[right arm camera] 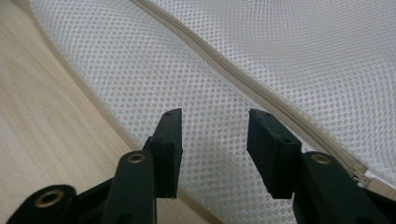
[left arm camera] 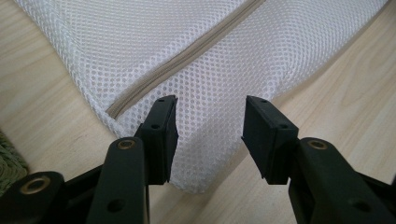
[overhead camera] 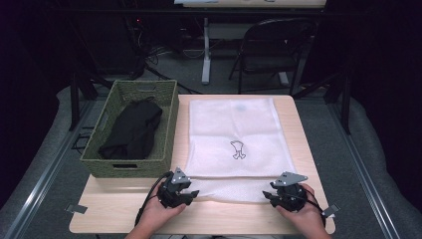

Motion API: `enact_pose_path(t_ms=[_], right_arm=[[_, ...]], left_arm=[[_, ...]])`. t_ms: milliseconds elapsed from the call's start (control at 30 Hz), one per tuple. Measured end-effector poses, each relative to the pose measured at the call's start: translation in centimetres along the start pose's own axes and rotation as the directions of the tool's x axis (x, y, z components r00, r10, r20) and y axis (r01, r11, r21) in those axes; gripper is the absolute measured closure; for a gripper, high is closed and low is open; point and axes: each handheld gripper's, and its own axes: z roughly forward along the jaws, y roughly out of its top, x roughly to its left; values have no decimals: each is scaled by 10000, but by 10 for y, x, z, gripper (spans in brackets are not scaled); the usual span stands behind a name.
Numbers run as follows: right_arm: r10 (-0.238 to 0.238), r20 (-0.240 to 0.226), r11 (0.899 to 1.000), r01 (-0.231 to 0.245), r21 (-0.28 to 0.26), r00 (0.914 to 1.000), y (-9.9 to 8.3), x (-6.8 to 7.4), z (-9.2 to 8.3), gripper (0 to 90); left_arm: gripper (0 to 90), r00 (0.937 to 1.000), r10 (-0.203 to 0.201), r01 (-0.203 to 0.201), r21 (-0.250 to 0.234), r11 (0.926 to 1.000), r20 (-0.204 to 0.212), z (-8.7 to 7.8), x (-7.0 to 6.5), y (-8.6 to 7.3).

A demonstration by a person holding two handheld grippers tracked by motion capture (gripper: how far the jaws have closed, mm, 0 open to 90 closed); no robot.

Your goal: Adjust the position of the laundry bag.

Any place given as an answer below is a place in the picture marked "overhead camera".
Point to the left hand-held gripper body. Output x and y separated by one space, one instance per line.
170 194

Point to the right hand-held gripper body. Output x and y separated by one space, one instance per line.
290 195

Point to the black garment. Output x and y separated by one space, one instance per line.
132 132

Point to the green woven basket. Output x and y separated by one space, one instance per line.
99 167

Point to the white mesh laundry bag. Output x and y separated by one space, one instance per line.
232 126

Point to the person's left hand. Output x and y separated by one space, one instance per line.
156 215

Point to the person's right hand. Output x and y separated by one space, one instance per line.
308 215

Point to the metal table clip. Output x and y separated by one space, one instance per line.
331 210
76 209

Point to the black metal stand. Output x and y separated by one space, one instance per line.
74 99
346 106

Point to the white-legged desk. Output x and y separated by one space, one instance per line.
206 49

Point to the black folding chair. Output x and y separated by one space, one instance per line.
278 33

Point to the aluminium floor rail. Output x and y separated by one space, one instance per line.
52 169
370 186

